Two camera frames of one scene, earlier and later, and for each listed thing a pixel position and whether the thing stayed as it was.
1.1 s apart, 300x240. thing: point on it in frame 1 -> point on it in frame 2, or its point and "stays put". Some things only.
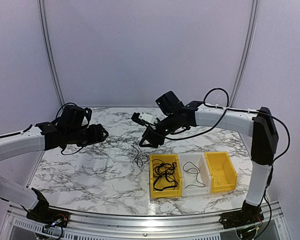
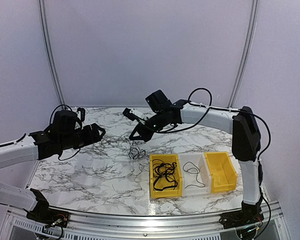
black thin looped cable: (162, 169) stays put
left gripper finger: (106, 132) -> (94, 125)
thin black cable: (196, 173) stays put
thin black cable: (163, 172) stays put
